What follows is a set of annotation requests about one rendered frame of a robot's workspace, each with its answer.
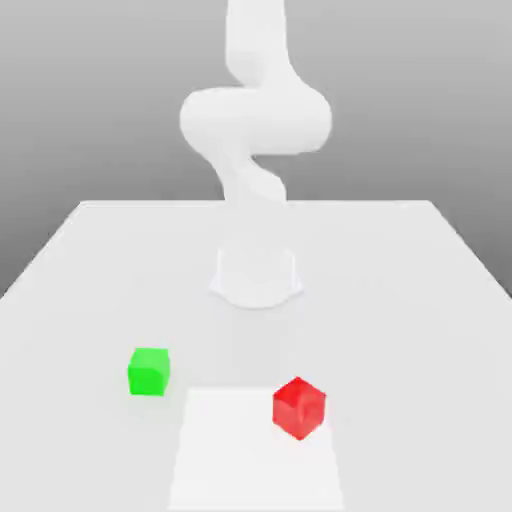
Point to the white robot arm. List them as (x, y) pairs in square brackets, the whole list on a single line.
[(256, 120)]

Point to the small red cube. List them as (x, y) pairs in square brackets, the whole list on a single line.
[(298, 408)]

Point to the small green cube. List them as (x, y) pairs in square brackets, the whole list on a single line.
[(148, 372)]

